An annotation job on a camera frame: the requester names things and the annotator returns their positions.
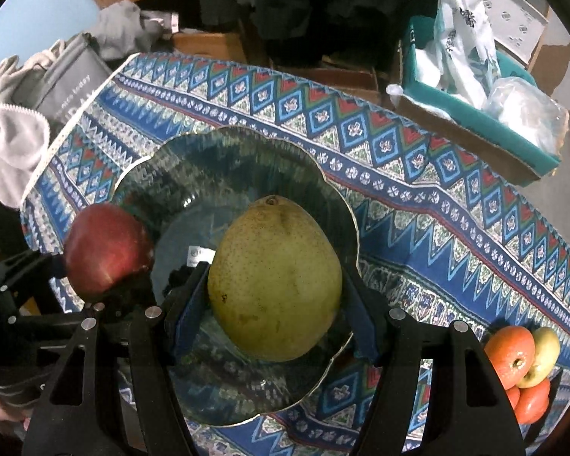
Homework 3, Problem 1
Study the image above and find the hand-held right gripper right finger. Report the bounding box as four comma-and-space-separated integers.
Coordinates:
342, 263, 528, 456

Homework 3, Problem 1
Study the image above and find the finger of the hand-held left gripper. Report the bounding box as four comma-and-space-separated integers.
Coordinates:
0, 249, 72, 305
83, 271, 161, 338

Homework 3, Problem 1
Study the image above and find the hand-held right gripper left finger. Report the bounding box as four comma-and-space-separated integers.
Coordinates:
21, 261, 212, 456

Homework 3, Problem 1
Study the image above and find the red apple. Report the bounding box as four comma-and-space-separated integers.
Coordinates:
64, 203, 155, 302

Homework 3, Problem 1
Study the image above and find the large green pear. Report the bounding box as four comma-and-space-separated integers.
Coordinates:
207, 196, 344, 363

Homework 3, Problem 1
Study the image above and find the scalloped dark glass plate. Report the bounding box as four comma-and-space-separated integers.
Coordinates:
109, 126, 362, 426

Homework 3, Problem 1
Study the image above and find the yellow-green apple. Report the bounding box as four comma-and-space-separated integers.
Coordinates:
518, 327, 561, 389

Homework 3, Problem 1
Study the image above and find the person's left hand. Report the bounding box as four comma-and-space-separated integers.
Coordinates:
0, 395, 32, 438

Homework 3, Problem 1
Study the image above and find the blue patterned tablecloth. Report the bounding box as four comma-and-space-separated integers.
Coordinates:
19, 52, 570, 456

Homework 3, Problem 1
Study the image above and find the white cloth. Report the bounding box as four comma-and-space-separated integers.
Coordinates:
0, 54, 53, 210

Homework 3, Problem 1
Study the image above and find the grey fabric bag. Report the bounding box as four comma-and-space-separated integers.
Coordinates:
16, 33, 117, 129

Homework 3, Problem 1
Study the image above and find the teal cardboard box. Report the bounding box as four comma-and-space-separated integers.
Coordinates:
394, 14, 564, 186

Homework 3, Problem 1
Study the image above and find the grey cloth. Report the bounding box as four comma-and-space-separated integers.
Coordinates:
97, 0, 176, 60

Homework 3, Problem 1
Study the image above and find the brown cardboard box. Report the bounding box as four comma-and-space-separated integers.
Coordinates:
171, 31, 248, 65

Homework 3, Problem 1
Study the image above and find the clear plastic bag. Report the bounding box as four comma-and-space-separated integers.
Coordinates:
484, 77, 570, 150

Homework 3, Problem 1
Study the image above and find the white printed rice bag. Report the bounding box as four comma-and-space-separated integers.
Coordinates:
427, 0, 504, 110

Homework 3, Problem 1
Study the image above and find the dark hanging clothing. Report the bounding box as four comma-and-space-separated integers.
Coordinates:
187, 0, 438, 67

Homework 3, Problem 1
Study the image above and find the white printed cardboard box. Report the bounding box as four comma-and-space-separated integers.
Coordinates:
482, 0, 552, 67

